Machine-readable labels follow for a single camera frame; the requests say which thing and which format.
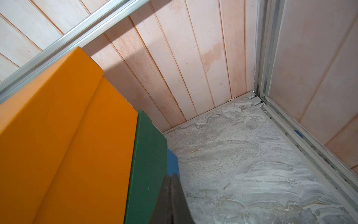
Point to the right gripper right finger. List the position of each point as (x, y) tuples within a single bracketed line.
[(180, 211)]

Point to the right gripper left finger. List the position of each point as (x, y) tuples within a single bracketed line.
[(162, 213)]

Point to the green shoebox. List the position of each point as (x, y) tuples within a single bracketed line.
[(148, 168)]

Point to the orange shoebox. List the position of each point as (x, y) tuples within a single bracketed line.
[(67, 141)]

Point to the blue shoebox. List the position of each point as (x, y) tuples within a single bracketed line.
[(172, 164)]

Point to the horizontal aluminium wall rail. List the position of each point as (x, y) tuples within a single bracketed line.
[(81, 35)]

